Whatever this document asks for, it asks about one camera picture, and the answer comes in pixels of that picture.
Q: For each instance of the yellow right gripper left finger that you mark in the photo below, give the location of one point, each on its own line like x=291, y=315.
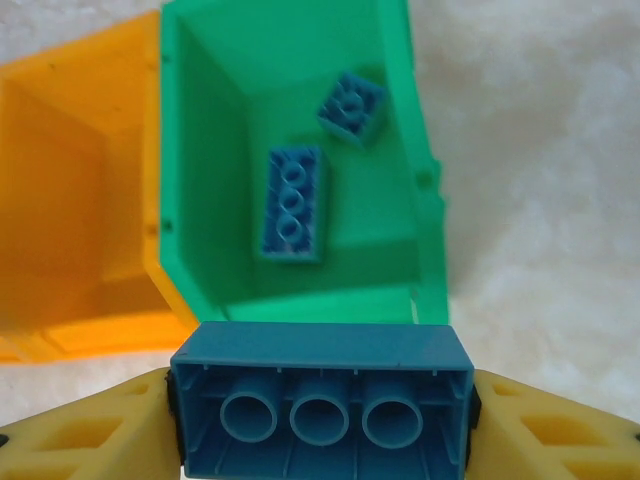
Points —
x=75, y=440

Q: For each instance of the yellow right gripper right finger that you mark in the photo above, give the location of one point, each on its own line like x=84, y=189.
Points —
x=550, y=435

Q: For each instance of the blue two-by-four lego brick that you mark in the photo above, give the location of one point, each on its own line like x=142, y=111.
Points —
x=320, y=350
x=295, y=205

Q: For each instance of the orange plastic bin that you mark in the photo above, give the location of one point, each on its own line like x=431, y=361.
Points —
x=60, y=150

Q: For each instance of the blue two-by-two lego brick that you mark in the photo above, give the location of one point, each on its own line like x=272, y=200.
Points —
x=352, y=107

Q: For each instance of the green plastic bin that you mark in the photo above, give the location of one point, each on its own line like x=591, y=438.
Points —
x=280, y=50

